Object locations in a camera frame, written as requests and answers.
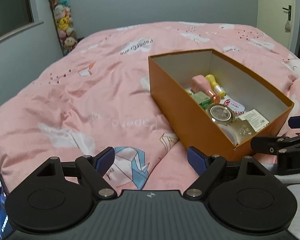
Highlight red white small packet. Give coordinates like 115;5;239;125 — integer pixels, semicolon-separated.
222;99;245;115

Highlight gold round tin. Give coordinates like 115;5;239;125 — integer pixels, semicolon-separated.
205;103;235;124

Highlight green liquid spray bottle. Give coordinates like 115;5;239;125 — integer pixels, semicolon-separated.
191;92;212;109

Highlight yellow bulb-shaped bottle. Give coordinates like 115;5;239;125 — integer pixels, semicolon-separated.
205;74;226;98

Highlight pink peach bottle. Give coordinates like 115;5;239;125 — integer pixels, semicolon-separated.
191;75;221;103

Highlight orange cardboard box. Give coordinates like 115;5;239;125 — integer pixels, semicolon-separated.
148;49;294;161

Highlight blue white small carton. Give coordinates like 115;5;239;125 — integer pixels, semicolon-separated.
239;109;269;133

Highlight clear cup with pink sponge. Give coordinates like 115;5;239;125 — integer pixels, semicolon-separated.
218;124;238;145

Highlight pink patterned bed quilt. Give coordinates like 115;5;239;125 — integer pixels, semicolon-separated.
0;22;300;191

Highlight stuffed toy hanging column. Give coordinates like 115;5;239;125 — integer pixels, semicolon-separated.
49;0;78;56

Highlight white door with handle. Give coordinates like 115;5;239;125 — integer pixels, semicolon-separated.
257;0;295;49

